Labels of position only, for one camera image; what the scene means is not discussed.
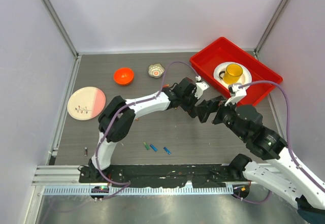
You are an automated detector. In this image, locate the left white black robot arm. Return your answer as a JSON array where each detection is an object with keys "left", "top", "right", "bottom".
[{"left": 88, "top": 77, "right": 209, "bottom": 183}]

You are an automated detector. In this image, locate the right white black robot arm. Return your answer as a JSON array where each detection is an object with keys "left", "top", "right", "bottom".
[{"left": 204, "top": 97, "right": 324, "bottom": 223}]

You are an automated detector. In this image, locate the yellow glass mug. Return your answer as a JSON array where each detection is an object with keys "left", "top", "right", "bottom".
[{"left": 219, "top": 63, "right": 243, "bottom": 85}]

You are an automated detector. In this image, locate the white plate in bin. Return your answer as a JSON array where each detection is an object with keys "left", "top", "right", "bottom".
[{"left": 213, "top": 62, "right": 252, "bottom": 88}]

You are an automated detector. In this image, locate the red plastic bin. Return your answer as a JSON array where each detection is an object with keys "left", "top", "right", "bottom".
[{"left": 190, "top": 37, "right": 283, "bottom": 98}]

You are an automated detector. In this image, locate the blue battery right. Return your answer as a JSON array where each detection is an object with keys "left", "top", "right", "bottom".
[{"left": 164, "top": 147, "right": 171, "bottom": 155}]

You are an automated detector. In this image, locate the blue battery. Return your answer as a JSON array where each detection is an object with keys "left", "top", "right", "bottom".
[
  {"left": 150, "top": 144, "right": 157, "bottom": 152},
  {"left": 164, "top": 147, "right": 171, "bottom": 155}
]

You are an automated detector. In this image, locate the blue battery middle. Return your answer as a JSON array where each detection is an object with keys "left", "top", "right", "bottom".
[{"left": 150, "top": 144, "right": 157, "bottom": 152}]

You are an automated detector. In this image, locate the small patterned flower bowl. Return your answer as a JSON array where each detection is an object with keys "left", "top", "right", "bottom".
[{"left": 148, "top": 63, "right": 165, "bottom": 78}]

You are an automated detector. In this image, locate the green battery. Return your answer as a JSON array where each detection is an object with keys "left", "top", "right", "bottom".
[{"left": 144, "top": 142, "right": 150, "bottom": 150}]

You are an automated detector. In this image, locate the orange bowl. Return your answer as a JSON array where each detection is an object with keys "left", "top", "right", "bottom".
[{"left": 113, "top": 68, "right": 134, "bottom": 86}]

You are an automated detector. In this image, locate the pink white floral plate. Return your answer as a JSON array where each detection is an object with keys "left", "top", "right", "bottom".
[{"left": 67, "top": 86, "right": 106, "bottom": 120}]

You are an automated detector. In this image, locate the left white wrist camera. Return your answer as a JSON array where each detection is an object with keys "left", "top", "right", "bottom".
[{"left": 194, "top": 76, "right": 209, "bottom": 99}]

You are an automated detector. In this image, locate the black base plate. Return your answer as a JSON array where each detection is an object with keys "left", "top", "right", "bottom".
[{"left": 78, "top": 164, "right": 251, "bottom": 188}]

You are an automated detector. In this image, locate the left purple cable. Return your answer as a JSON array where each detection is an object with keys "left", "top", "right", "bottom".
[{"left": 91, "top": 60, "right": 201, "bottom": 201}]

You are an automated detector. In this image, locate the slotted cable duct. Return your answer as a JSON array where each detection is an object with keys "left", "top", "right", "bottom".
[{"left": 43, "top": 184, "right": 233, "bottom": 196}]

